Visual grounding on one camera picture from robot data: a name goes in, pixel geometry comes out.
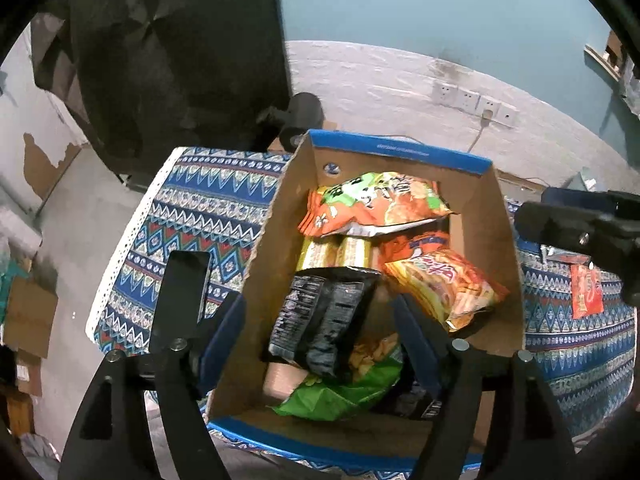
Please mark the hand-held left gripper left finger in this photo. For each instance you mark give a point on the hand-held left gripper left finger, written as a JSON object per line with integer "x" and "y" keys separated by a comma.
{"x": 222, "y": 340}

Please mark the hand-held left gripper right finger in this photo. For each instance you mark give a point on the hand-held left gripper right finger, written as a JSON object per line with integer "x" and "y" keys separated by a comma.
{"x": 415, "y": 340}

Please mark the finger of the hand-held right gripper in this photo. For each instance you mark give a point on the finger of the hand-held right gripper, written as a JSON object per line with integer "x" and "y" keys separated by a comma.
{"x": 555, "y": 225}
{"x": 575, "y": 199}

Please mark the cardboard box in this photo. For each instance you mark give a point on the cardboard box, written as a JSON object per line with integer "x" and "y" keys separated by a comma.
{"x": 475, "y": 270}

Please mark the orange squid print snack bag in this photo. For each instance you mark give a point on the orange squid print snack bag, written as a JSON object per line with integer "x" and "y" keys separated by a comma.
{"x": 415, "y": 247}

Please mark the black snack bag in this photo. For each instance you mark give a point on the black snack bag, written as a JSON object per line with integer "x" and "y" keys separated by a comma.
{"x": 320, "y": 320}

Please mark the golden snack box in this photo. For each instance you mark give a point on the golden snack box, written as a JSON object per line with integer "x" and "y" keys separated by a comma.
{"x": 317, "y": 255}

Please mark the red snack packet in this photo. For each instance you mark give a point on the red snack packet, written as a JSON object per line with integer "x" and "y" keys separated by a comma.
{"x": 587, "y": 290}

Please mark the orange yellow snack bag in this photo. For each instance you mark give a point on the orange yellow snack bag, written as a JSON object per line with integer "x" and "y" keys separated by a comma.
{"x": 445, "y": 285}

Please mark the small black packet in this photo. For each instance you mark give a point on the small black packet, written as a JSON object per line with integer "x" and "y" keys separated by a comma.
{"x": 400, "y": 402}

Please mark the patterned blue tablecloth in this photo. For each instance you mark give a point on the patterned blue tablecloth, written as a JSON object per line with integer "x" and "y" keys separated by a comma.
{"x": 200, "y": 210}

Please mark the orange green snack bag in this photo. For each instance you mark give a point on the orange green snack bag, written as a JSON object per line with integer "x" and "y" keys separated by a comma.
{"x": 380, "y": 200}

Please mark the brown floor carton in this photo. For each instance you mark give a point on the brown floor carton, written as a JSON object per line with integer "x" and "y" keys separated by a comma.
{"x": 30, "y": 315}

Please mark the black cylindrical object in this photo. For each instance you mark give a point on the black cylindrical object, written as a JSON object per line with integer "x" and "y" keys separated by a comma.
{"x": 300, "y": 120}

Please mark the hanging black cloth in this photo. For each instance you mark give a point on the hanging black cloth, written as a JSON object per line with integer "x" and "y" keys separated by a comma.
{"x": 175, "y": 60}

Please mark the white wall socket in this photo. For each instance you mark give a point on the white wall socket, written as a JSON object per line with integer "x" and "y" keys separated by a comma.
{"x": 469, "y": 100}
{"x": 492, "y": 106}
{"x": 509, "y": 115}
{"x": 445, "y": 94}

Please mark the wooden wall shelf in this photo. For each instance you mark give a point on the wooden wall shelf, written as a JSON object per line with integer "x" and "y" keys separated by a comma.
{"x": 612, "y": 60}

